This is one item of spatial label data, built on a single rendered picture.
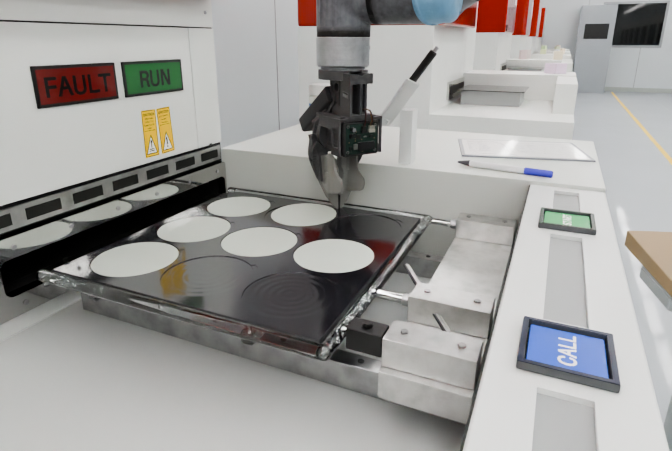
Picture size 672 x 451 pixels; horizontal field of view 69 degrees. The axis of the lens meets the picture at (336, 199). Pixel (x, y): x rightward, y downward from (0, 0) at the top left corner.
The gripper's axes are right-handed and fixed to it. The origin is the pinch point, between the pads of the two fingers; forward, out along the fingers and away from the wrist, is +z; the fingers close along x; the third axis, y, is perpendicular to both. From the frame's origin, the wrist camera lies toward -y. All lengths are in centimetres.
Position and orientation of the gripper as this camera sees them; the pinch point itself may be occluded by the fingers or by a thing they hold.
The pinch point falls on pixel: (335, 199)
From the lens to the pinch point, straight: 77.5
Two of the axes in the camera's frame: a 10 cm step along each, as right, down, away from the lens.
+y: 4.8, 2.7, -8.3
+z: 0.0, 9.5, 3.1
